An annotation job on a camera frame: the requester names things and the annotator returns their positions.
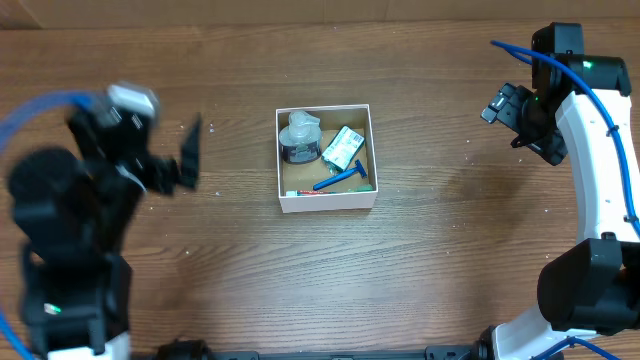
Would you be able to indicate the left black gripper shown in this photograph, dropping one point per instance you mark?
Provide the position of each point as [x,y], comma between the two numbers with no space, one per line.
[160,175]

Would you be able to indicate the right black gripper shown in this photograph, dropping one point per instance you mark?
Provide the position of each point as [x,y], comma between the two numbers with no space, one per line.
[554,150]

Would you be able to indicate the clear pump soap bottle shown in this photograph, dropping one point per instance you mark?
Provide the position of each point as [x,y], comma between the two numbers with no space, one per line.
[300,140]

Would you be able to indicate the green toothpaste tube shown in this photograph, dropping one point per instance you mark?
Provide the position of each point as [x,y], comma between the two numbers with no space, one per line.
[300,193]

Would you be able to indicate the green white soap bar packet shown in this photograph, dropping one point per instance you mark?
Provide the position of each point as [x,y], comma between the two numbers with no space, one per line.
[342,149]

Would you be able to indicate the blue disposable razor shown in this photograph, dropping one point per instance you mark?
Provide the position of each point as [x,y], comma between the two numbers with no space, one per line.
[357,169]

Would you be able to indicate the green white toothbrush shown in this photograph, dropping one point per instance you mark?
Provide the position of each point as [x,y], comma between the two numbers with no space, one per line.
[361,188]

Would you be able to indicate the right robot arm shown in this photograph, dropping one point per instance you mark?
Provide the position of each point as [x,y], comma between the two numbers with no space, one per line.
[577,109]

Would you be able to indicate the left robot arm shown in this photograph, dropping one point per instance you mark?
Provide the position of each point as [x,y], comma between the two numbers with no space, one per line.
[74,212]

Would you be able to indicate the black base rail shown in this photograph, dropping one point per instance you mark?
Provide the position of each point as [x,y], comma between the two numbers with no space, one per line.
[198,350]

